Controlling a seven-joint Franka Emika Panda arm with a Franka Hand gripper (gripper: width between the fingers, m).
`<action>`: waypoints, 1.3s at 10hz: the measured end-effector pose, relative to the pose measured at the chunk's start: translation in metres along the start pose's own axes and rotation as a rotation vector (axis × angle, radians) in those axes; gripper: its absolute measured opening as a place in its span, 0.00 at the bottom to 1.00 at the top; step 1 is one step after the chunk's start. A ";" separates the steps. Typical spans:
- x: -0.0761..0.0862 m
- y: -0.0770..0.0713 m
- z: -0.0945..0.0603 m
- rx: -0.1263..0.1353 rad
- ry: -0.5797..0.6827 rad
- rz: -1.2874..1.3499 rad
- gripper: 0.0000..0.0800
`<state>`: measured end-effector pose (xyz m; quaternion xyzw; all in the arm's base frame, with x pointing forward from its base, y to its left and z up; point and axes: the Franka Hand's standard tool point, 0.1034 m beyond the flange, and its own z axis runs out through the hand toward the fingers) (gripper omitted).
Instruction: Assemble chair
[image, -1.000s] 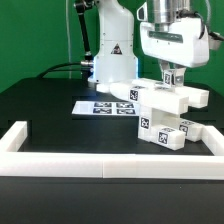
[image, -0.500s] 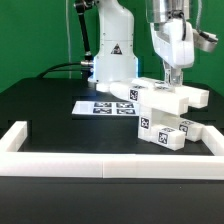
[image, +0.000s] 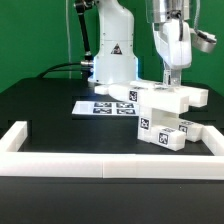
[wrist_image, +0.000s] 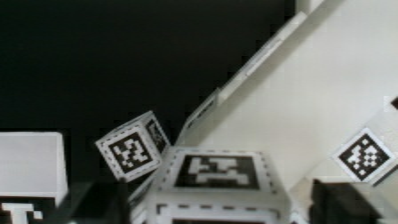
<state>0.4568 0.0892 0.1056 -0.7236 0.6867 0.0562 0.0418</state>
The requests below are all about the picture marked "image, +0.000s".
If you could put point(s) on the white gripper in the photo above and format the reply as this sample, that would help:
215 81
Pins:
173 44

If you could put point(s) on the white chair back frame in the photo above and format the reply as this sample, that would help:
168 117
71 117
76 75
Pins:
155 95

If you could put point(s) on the white chair seat part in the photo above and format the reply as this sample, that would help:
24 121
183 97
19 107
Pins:
148 117

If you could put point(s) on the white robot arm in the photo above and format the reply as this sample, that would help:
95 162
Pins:
115 61

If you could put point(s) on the white marker base sheet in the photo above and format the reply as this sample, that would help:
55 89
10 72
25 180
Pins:
100 108

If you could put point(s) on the white U-shaped boundary frame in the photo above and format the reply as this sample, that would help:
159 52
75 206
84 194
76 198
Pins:
13 162

